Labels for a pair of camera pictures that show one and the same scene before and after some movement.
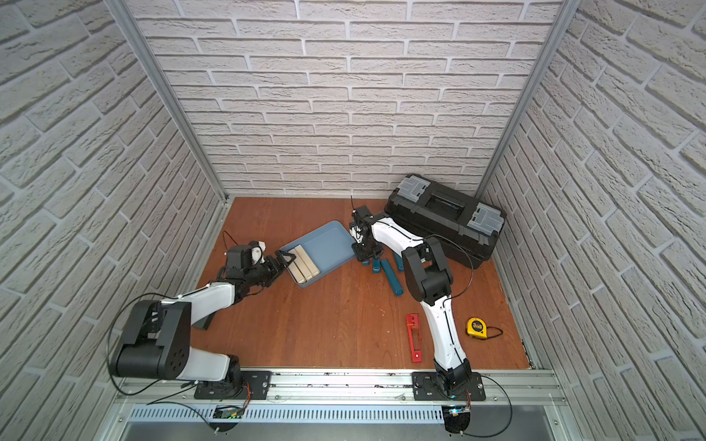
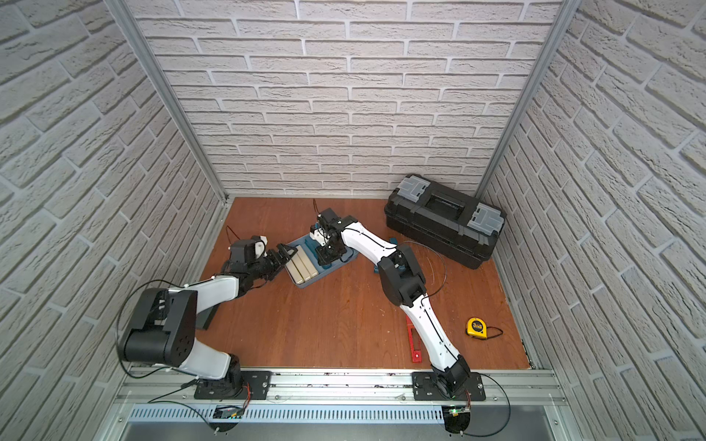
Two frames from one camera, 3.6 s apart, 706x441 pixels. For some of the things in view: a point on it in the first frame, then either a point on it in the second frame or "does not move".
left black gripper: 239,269 does not move
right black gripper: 363,254 to 326,258
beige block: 301,265 does not move
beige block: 306,260 does not move
